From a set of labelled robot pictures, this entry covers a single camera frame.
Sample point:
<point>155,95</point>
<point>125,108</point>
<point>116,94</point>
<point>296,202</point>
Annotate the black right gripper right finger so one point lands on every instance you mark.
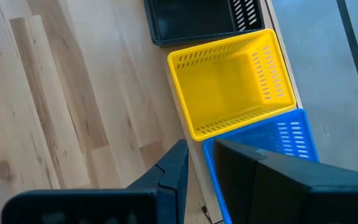
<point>291,193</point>

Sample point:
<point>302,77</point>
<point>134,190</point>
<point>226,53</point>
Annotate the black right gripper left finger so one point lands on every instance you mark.
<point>166,174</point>

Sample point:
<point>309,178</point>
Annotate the blue slotted plastic basket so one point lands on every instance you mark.
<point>291,137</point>

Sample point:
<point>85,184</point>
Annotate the yellow slotted plastic basket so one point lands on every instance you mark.
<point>222,90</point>

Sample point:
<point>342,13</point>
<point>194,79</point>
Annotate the black slotted plastic basket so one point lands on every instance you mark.
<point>191,18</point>

